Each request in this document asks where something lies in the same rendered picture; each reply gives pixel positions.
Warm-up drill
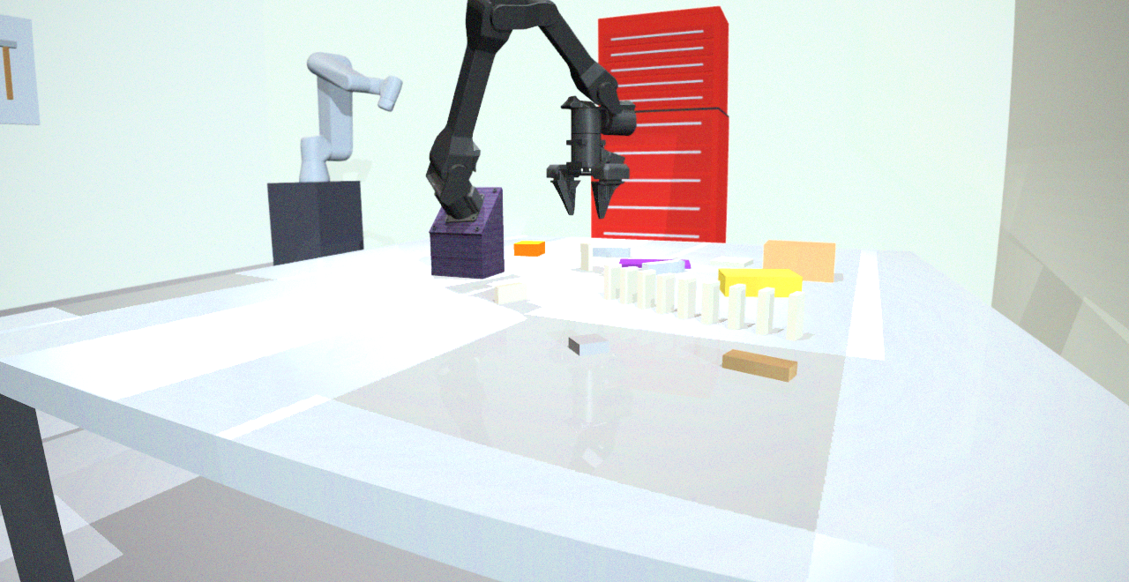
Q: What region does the tan rectangular block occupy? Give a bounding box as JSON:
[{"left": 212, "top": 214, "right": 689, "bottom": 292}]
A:
[
  {"left": 763, "top": 240, "right": 835, "bottom": 282},
  {"left": 723, "top": 349, "right": 797, "bottom": 383}
]

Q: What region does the orange block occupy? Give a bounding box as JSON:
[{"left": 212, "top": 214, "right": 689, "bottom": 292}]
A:
[{"left": 513, "top": 241, "right": 545, "bottom": 257}]

